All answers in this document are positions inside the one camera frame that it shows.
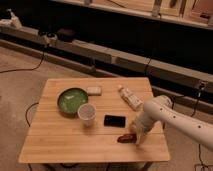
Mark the wooden table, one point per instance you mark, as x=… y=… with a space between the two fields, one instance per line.
x=56 y=138

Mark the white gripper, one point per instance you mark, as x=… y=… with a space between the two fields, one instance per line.
x=140 y=126

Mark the white object on ledge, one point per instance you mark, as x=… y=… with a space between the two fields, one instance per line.
x=13 y=21

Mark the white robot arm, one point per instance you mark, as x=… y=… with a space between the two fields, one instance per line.
x=160 y=109

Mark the dark red pepper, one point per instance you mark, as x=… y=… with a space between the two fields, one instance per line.
x=127 y=138

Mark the long wall ledge rail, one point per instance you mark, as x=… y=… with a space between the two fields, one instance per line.
x=155 y=68

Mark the white tube bottle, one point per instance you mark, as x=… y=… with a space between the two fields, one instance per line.
x=129 y=97

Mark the black rectangular box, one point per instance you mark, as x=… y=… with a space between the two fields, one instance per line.
x=115 y=121

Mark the dark device on ledge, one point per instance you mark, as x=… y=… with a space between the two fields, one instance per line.
x=66 y=35

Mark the beige sponge block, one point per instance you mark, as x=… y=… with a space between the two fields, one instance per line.
x=96 y=91

